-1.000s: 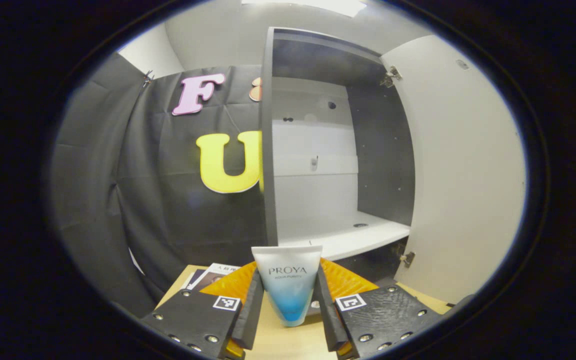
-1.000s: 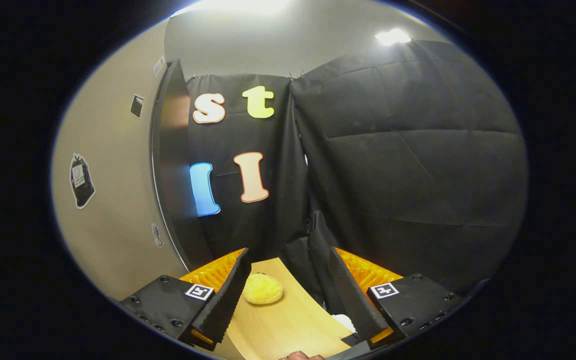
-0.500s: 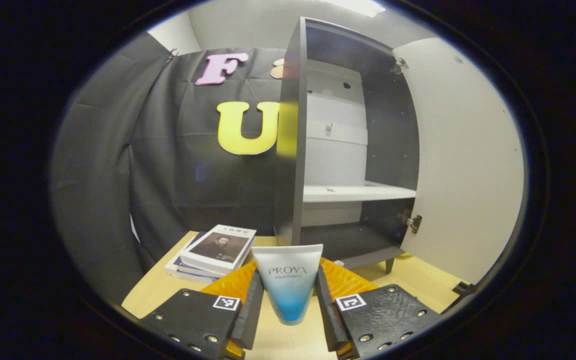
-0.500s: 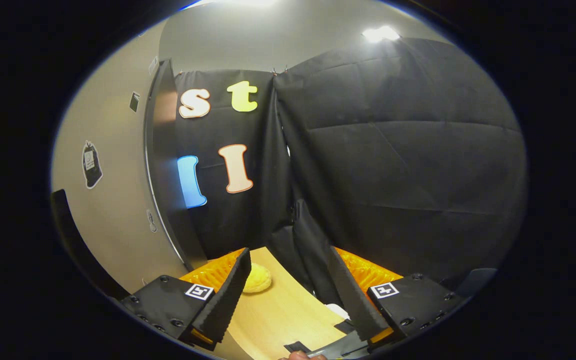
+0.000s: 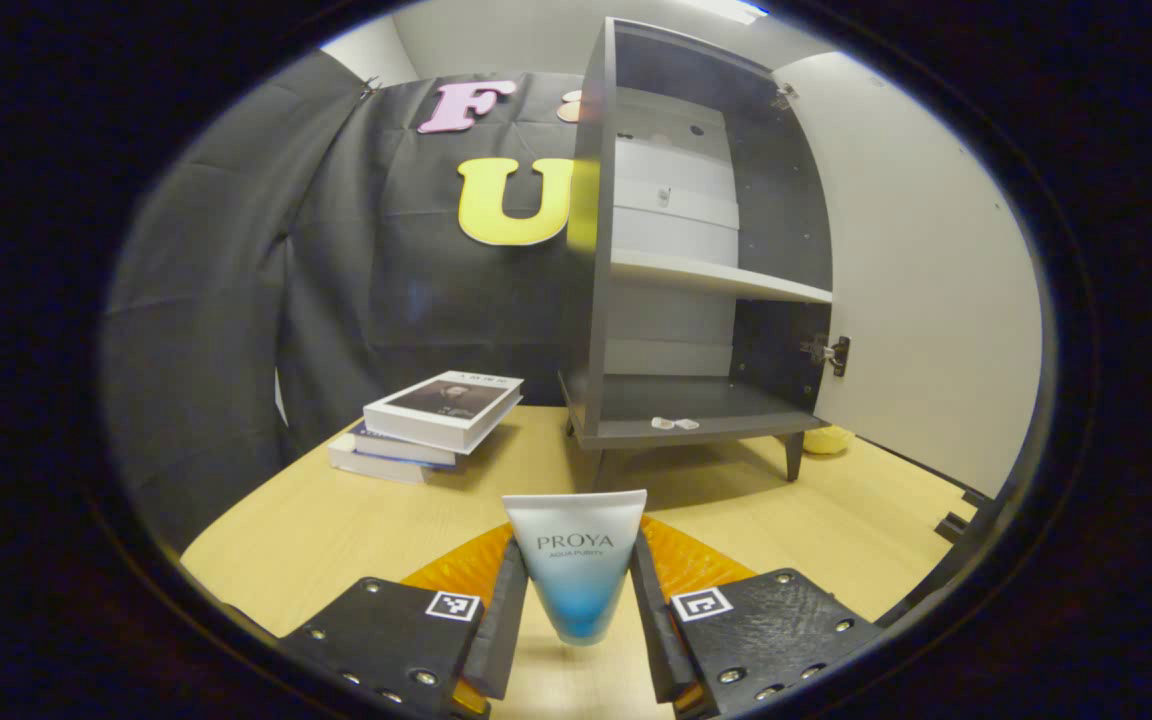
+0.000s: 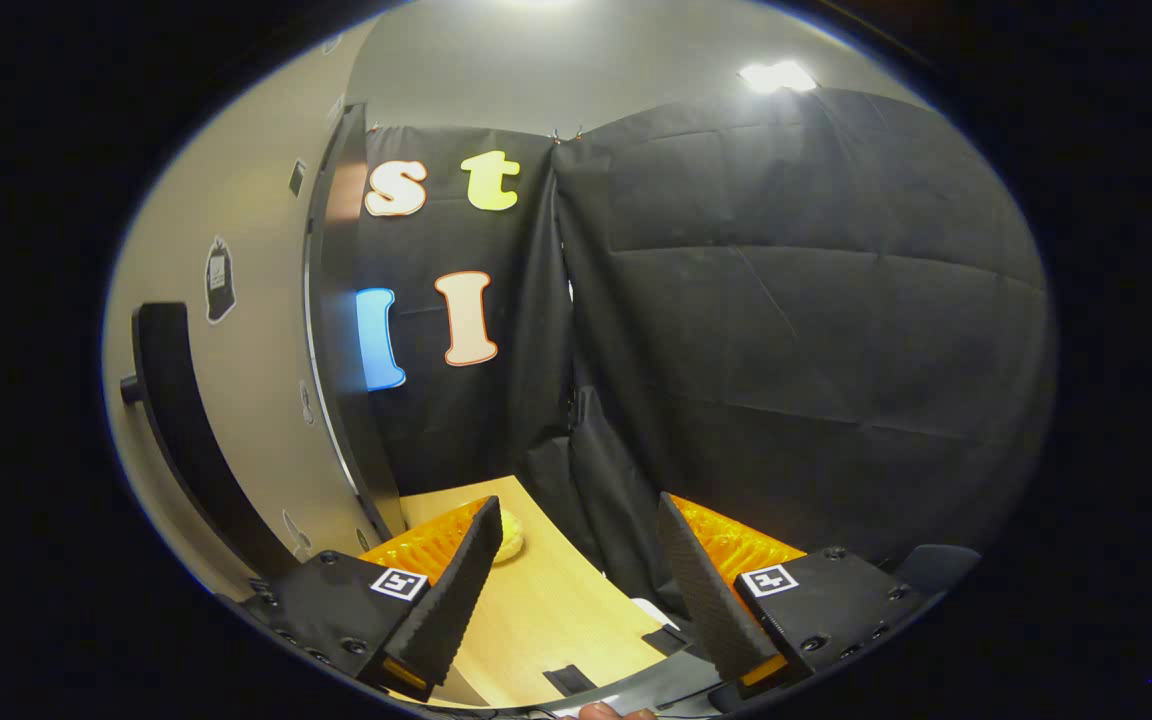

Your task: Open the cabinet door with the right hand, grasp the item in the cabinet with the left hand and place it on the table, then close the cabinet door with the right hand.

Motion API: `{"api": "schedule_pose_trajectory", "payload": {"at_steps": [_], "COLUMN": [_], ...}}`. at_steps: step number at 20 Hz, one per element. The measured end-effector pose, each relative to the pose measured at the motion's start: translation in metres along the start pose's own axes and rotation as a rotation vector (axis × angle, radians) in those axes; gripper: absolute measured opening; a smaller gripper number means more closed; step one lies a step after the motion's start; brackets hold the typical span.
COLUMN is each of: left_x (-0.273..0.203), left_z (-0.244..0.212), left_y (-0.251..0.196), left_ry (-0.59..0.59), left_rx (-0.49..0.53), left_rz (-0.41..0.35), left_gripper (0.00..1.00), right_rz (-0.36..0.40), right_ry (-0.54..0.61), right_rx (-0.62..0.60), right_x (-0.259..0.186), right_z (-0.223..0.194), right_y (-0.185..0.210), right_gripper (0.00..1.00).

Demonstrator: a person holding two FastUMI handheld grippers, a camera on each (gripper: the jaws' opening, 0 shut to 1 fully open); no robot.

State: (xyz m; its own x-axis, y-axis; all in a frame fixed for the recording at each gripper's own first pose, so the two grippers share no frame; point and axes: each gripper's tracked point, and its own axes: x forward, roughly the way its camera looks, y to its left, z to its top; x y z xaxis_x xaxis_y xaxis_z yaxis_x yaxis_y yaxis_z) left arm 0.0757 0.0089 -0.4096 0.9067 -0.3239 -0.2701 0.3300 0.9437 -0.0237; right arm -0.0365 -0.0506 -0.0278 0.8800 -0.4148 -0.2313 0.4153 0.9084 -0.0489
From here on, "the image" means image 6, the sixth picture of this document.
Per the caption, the pale yellow coaster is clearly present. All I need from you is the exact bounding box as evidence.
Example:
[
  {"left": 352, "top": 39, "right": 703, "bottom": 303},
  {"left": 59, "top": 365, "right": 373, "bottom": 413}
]
[{"left": 491, "top": 506, "right": 526, "bottom": 565}]

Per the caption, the black cabinet door handle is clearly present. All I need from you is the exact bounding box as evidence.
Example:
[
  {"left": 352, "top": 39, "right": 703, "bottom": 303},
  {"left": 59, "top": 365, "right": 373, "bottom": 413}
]
[{"left": 119, "top": 300, "right": 303, "bottom": 583}]

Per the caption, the white cabinet door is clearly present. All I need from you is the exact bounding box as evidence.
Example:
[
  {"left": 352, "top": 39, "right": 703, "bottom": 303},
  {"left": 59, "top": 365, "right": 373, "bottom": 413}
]
[{"left": 104, "top": 25, "right": 382, "bottom": 601}]

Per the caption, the grey rounded object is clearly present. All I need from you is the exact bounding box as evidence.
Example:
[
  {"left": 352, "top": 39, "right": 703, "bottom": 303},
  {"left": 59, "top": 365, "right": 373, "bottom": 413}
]
[{"left": 894, "top": 544, "right": 983, "bottom": 603}]

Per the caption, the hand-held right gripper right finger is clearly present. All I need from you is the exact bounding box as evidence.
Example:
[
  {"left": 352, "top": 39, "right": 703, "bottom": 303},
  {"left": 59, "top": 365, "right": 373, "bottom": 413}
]
[{"left": 656, "top": 492, "right": 927, "bottom": 701}]

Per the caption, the black backdrop cloth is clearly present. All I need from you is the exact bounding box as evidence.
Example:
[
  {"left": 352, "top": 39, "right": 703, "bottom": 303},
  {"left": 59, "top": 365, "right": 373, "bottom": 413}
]
[{"left": 348, "top": 88, "right": 1053, "bottom": 613}]

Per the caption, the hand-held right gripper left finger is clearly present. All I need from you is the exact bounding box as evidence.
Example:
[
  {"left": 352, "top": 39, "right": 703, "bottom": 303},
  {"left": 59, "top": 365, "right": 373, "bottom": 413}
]
[{"left": 239, "top": 495, "right": 504, "bottom": 701}]

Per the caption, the ceiling light panel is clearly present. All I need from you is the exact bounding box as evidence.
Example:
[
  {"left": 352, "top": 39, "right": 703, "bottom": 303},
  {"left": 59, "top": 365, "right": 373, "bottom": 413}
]
[{"left": 738, "top": 60, "right": 818, "bottom": 95}]

